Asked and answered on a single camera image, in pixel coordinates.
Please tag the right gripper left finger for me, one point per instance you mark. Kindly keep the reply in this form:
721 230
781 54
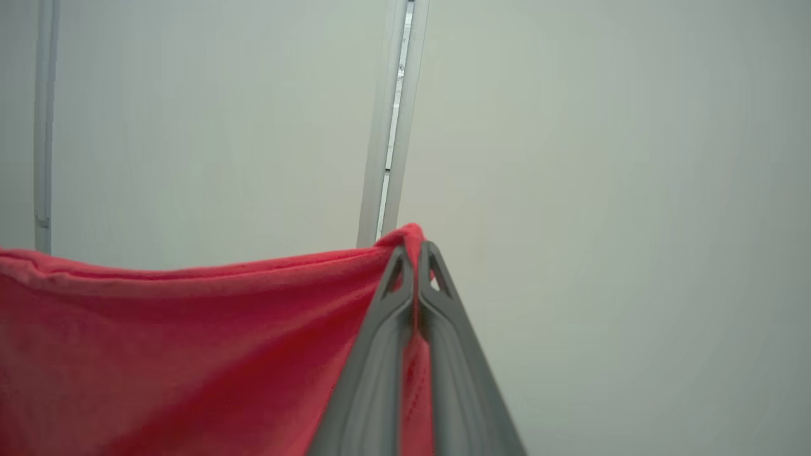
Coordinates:
374 367

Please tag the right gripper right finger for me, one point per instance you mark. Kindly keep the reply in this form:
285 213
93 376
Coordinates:
462 380

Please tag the red and white t-shirt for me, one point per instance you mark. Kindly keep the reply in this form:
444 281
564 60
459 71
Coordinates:
190 354

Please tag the grey metal partition post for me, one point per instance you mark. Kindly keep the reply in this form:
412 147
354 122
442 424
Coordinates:
393 126

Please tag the thin pale wall strip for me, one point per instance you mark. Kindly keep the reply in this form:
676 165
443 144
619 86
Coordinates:
45 126

